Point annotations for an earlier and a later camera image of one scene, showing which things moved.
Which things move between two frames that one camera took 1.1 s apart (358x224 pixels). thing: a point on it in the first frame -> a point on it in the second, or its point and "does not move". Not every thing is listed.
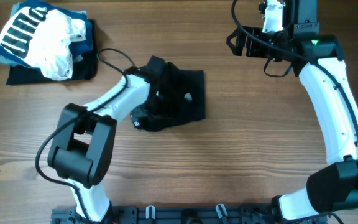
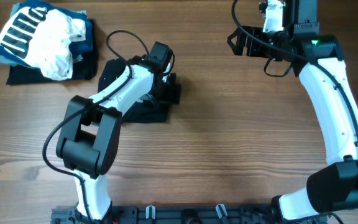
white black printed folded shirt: (42, 37) does not move
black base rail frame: (185, 214) does not move
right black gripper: (249, 42) does not move
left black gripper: (140, 112) -> (173, 93)
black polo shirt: (179, 94) -> (147, 111)
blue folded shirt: (78, 46) does not move
